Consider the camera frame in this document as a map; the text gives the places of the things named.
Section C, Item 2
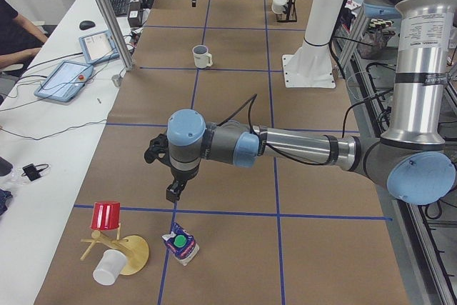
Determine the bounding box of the blue teach pendant near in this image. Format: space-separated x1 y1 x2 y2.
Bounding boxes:
34 61 94 103

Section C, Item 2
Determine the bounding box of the blue teach pendant far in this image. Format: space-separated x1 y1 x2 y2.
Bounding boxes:
79 30 119 65

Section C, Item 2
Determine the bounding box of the blue teach pendant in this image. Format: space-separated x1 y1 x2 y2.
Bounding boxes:
34 61 94 103
79 30 119 65

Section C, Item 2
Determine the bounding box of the white mug with grey interior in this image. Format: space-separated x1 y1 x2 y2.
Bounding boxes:
192 45 213 69

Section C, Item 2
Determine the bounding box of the white plastic cup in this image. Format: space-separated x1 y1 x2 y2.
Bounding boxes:
92 249 127 286

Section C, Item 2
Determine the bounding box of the small black adapter box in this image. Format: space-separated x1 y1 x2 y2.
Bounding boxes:
22 164 49 181

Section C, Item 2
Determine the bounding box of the white mug on rack lower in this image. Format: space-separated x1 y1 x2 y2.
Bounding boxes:
271 0 288 14

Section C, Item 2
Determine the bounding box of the seated person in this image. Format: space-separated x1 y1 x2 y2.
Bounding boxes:
0 0 48 77

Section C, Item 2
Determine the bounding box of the red plastic cup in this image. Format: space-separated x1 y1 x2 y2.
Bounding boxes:
90 201 121 231

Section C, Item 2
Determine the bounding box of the black computer mouse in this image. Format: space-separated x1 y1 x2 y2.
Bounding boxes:
79 20 96 31

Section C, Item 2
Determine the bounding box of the black cable on white table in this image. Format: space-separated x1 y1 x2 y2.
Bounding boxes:
0 115 110 141

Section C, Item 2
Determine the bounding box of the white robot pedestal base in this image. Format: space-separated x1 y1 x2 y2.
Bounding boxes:
282 0 346 89

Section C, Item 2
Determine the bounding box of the black wire mug rack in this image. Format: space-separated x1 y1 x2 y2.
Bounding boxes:
276 0 298 23

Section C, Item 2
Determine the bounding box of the black box beside keyboard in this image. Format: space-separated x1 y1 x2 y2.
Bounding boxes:
127 0 149 28

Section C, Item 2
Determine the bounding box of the wooden mug tree stand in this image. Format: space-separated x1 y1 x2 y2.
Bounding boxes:
80 226 149 276

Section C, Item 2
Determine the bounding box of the aluminium frame post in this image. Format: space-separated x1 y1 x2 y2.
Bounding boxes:
95 0 134 71

